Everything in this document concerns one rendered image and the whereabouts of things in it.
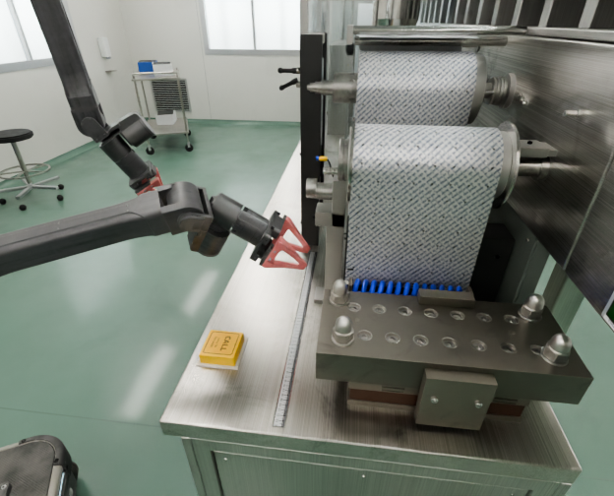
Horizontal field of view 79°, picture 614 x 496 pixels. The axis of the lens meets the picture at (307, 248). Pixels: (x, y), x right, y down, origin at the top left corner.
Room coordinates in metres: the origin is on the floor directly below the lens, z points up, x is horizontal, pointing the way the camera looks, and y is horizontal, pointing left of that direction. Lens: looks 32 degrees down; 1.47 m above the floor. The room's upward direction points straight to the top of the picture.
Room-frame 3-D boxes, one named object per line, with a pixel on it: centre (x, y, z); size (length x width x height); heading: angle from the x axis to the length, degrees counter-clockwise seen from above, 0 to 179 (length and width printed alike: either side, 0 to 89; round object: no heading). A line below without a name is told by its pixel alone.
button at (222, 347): (0.53, 0.17, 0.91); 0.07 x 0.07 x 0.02; 83
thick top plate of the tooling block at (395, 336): (0.46, -0.22, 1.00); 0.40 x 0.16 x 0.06; 83
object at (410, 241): (0.58, -0.19, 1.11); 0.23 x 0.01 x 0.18; 83
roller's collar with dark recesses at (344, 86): (0.91, -0.09, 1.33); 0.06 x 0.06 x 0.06; 83
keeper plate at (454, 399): (0.36, -0.23, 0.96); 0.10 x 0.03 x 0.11; 83
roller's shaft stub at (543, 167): (0.62, -0.37, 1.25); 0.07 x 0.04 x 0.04; 83
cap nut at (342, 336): (0.43, -0.06, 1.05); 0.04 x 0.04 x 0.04
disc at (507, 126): (0.63, -0.33, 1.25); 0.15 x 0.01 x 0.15; 173
